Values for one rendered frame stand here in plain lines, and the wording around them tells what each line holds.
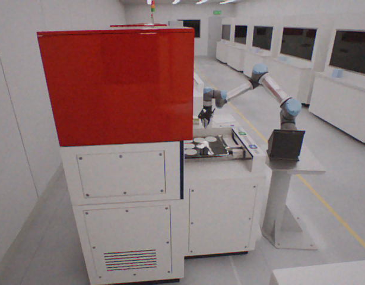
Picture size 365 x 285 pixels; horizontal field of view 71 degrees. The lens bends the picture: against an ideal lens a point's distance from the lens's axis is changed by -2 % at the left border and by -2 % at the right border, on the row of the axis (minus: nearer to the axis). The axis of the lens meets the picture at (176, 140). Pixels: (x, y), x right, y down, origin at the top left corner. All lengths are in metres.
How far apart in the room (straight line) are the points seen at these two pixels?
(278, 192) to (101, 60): 1.77
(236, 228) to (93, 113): 1.43
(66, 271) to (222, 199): 1.42
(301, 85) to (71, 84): 5.81
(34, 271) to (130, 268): 0.88
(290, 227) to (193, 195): 1.19
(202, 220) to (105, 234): 0.73
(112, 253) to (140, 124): 0.98
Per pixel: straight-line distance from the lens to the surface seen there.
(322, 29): 6.59
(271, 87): 2.25
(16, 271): 2.71
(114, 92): 1.39
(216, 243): 2.30
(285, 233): 2.80
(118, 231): 1.85
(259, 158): 1.98
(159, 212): 1.74
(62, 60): 1.42
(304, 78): 6.67
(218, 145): 2.19
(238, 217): 2.15
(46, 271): 2.59
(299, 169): 2.18
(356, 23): 5.73
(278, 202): 2.49
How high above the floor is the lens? 1.84
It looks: 25 degrees down
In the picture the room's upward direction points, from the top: 1 degrees counter-clockwise
